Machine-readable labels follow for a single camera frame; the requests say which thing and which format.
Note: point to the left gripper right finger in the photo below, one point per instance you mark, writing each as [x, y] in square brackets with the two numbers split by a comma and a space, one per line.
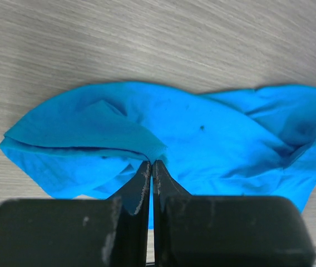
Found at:
[195, 230]

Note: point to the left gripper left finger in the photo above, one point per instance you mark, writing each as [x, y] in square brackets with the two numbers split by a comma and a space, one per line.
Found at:
[50, 232]

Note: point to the blue t shirt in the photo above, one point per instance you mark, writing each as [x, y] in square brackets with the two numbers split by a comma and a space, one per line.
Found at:
[91, 140]

